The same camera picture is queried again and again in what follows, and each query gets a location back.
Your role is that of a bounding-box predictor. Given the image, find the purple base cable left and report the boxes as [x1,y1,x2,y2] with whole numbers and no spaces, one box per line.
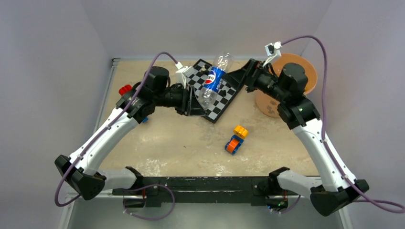
[122,184,175,221]

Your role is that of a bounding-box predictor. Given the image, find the black white chessboard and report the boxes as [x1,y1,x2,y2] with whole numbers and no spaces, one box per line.
[186,59,242,124]

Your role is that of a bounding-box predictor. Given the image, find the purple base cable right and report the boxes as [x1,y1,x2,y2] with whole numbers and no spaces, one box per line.
[269,189,301,215]

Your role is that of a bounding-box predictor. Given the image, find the red toy block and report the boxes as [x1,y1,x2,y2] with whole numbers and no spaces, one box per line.
[118,84,132,96]

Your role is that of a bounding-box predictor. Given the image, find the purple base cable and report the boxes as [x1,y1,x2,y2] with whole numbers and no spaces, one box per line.
[269,189,301,215]
[122,184,175,221]

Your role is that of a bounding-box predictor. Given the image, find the blue pepsi bottle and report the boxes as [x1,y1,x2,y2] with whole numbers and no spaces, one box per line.
[198,52,234,110]

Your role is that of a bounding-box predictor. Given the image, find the orange plastic bin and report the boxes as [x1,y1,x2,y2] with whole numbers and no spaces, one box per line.
[255,53,318,119]

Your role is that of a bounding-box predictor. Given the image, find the black chess piece middle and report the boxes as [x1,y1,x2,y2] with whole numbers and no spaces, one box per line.
[218,90,226,97]

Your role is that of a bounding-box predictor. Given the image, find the aluminium table frame rail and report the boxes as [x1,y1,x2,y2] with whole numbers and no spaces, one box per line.
[54,58,122,229]

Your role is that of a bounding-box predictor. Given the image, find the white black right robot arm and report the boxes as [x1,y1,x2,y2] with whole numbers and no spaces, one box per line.
[224,59,369,216]

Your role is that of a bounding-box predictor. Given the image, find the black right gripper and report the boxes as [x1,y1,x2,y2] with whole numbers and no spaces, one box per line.
[222,58,289,103]

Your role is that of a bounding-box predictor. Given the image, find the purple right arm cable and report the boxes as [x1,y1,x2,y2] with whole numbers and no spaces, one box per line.
[281,35,405,214]

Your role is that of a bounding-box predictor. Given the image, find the yellow toy block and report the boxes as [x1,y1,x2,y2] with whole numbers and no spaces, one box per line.
[233,125,249,139]

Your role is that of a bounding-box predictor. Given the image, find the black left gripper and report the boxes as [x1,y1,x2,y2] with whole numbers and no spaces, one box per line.
[153,83,207,116]

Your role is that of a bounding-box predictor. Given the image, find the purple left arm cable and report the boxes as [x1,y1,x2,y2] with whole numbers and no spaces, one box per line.
[54,52,181,208]

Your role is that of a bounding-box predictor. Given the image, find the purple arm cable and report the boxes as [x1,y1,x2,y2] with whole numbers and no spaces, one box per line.
[54,52,181,208]
[281,35,405,214]

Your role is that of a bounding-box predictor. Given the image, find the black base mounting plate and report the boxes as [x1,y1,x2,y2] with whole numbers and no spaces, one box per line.
[112,177,294,210]

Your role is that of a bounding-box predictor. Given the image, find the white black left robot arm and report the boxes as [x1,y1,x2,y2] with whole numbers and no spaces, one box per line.
[55,66,205,200]

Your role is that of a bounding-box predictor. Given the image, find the orange blue toy car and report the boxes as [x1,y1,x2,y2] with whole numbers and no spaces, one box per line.
[224,135,244,155]

